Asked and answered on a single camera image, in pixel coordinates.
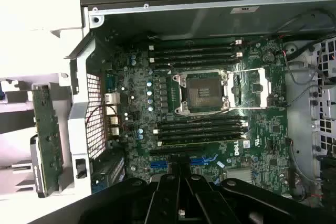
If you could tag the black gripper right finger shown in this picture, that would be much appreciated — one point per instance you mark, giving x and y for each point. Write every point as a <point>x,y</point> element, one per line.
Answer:
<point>204,203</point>

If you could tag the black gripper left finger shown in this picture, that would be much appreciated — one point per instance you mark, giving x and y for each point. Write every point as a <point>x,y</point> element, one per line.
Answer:
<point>162,203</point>

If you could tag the blue expansion slot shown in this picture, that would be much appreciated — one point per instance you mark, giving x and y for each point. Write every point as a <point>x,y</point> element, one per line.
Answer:
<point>158,165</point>

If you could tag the silver chipset heat sink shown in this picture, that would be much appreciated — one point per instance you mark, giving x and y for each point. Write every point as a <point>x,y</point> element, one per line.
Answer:
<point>239,175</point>

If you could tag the black expansion slot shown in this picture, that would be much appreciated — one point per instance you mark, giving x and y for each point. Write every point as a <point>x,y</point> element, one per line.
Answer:
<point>170,151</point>

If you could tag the black RAM slot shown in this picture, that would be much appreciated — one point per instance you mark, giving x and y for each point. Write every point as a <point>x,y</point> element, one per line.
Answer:
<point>194,50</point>
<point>194,43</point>
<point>199,135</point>
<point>199,129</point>
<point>199,123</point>
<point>194,63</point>
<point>194,57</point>

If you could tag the green motherboard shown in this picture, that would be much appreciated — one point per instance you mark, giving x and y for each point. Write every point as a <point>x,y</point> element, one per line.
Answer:
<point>262,129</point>

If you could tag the CPU socket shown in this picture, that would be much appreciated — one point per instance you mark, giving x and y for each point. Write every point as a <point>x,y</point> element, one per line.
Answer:
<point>204,93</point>

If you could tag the black open PC case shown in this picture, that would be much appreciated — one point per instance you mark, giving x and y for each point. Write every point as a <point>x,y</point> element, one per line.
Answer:
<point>78,103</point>

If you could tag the metal disk bay cage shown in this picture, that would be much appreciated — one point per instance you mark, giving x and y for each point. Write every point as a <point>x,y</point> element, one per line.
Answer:
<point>313,129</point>

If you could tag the silver coin battery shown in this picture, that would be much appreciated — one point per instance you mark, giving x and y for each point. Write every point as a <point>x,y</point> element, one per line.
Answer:
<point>268,56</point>

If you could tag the grey parts rack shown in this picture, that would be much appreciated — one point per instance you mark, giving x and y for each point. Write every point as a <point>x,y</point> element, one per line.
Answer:
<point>15,119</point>

